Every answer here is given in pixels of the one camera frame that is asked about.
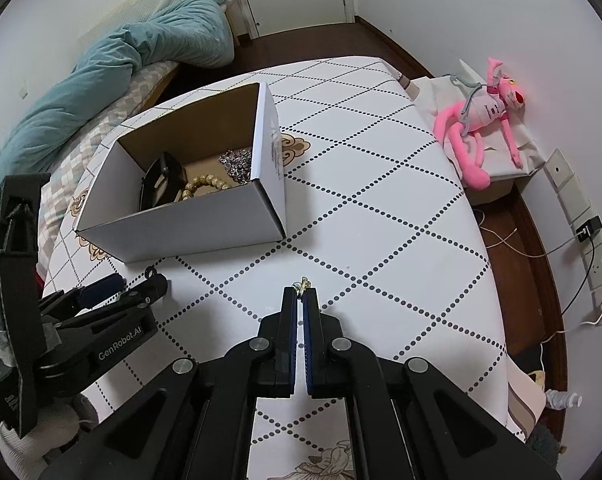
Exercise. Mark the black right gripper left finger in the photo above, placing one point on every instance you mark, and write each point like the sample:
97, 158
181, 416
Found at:
262, 367

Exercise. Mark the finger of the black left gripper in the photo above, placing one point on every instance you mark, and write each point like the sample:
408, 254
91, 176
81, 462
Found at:
82, 297
139, 299

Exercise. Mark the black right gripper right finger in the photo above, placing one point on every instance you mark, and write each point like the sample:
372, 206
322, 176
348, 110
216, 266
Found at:
339, 367

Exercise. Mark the small gold earring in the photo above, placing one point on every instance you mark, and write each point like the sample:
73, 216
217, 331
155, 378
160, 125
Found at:
302, 285

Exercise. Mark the black smart watch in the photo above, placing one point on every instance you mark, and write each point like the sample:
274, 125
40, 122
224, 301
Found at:
163, 183

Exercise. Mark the white cardboard box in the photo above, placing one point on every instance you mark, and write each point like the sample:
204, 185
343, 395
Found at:
229, 145

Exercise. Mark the white diamond pattern tablecloth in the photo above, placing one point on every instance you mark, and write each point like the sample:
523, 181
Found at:
378, 221

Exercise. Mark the plastic water bottle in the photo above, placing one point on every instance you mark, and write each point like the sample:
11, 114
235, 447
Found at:
562, 400

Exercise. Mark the brown cardboard box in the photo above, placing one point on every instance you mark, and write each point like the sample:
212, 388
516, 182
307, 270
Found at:
496, 191

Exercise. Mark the teal quilt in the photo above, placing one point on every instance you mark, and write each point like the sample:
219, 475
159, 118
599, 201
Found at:
195, 32

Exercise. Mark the white canvas bag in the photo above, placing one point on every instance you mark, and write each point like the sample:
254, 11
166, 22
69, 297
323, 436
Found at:
432, 94

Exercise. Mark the black charger plug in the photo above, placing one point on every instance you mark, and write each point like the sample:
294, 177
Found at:
589, 229

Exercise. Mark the pink panther plush toy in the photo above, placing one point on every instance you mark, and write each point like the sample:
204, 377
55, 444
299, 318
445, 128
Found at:
462, 122

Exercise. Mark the phone on gripper mount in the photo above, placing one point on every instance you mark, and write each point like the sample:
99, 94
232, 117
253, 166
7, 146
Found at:
20, 292

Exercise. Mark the wall socket strip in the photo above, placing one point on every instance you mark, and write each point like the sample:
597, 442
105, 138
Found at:
577, 208

